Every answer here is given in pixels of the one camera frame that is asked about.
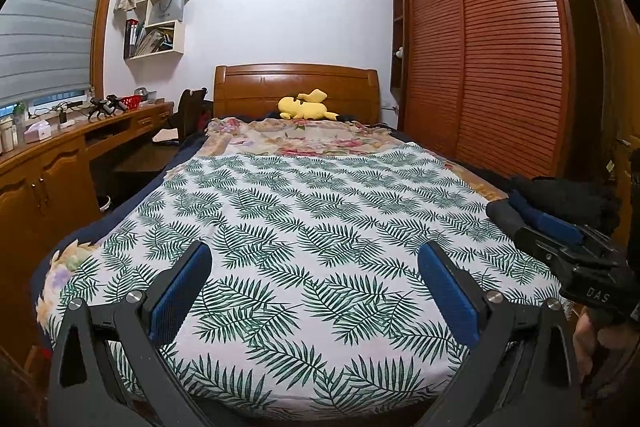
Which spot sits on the dark wooden chair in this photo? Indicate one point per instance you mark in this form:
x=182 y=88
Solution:
x=187 y=112

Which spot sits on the grey window blind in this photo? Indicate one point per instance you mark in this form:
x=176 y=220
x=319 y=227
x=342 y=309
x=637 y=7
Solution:
x=45 y=32

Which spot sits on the bed with fern-print cover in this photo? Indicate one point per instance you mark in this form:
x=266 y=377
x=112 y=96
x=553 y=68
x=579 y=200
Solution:
x=310 y=217

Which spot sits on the black button coat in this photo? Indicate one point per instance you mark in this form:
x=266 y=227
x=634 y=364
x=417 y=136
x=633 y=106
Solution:
x=575 y=202

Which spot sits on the row of books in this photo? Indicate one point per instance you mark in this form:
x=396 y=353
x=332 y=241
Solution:
x=147 y=41

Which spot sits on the white bottle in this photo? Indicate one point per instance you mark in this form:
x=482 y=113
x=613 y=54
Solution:
x=7 y=136

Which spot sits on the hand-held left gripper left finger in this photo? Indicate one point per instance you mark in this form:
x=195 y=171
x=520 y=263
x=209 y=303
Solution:
x=180 y=292

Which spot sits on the grey paper bag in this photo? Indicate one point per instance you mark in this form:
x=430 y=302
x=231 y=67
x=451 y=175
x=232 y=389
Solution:
x=165 y=11

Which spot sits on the white waste bin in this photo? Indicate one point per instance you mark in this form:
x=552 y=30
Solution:
x=104 y=203

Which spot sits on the navy bed sheet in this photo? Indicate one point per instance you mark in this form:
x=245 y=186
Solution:
x=125 y=212

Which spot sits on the wooden desk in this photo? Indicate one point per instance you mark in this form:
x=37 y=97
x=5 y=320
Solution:
x=50 y=177

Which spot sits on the grey folded garment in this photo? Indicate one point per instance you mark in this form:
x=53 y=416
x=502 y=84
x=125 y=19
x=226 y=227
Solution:
x=500 y=214

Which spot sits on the metal pot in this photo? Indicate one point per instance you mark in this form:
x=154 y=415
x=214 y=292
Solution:
x=142 y=94

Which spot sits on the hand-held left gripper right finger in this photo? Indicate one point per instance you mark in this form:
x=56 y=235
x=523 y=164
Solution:
x=450 y=297

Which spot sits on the red basket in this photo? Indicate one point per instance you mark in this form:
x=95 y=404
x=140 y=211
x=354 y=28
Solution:
x=131 y=103

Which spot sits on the white wall shelf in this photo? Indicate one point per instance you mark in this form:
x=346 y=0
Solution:
x=178 y=39

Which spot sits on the white tissue box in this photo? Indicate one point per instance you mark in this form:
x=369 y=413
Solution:
x=37 y=133

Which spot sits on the black clamp tool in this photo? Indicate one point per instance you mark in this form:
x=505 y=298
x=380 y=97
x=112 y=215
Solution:
x=102 y=107

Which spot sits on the person's right hand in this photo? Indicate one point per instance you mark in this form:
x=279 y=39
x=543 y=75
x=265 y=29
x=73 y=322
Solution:
x=582 y=339

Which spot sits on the yellow plush toy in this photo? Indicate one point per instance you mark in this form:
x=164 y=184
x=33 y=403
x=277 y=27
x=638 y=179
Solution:
x=305 y=109

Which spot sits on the floral blanket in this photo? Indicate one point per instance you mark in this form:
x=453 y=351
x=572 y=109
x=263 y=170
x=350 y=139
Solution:
x=300 y=137

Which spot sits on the wooden bed headboard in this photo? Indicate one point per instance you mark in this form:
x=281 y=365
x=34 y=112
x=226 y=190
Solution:
x=250 y=89

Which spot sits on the wooden louvred wardrobe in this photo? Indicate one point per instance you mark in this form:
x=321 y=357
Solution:
x=500 y=47

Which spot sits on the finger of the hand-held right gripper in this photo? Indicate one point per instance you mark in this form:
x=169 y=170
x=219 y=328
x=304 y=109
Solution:
x=535 y=244
x=557 y=225

